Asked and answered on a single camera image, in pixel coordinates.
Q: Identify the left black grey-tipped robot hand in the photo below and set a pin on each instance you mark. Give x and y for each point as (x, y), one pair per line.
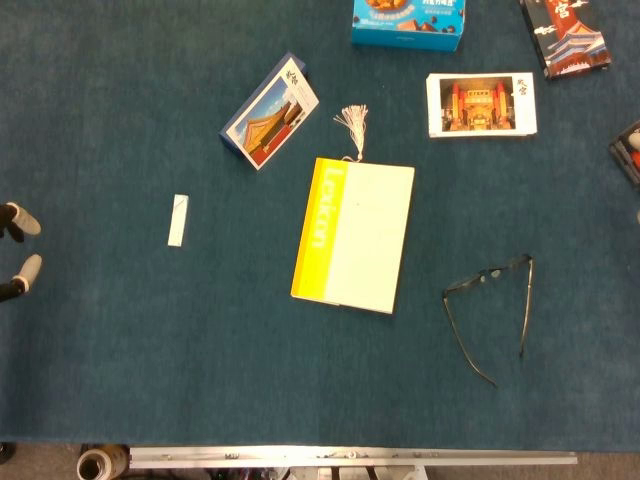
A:
(27, 222)

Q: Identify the black-framed eyeglasses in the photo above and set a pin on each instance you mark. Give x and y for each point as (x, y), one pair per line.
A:
(487, 272)

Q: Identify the small white eraser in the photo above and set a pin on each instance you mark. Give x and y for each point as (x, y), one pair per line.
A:
(178, 222)

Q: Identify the blue felt table cloth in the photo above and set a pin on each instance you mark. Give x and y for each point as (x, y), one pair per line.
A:
(150, 350)

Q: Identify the dark blue card box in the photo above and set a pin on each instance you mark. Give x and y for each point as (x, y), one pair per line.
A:
(226, 141)

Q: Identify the brown tape roll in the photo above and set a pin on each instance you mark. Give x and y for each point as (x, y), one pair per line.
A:
(92, 467)

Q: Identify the palace roof postcard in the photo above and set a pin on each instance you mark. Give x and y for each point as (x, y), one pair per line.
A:
(272, 120)

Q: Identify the yellow and white notebook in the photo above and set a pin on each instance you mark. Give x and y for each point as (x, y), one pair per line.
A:
(360, 235)

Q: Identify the white bookmark tassel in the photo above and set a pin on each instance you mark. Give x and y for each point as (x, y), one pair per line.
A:
(356, 125)

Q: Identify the blue cookie box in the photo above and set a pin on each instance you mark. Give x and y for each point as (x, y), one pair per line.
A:
(405, 30)

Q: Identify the red gate postcard stack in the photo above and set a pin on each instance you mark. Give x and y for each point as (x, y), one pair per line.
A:
(480, 105)

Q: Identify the dark palace print box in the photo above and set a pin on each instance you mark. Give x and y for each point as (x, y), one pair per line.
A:
(570, 40)

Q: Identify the aluminium table edge rail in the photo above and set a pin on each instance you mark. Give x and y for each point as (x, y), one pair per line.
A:
(350, 456)

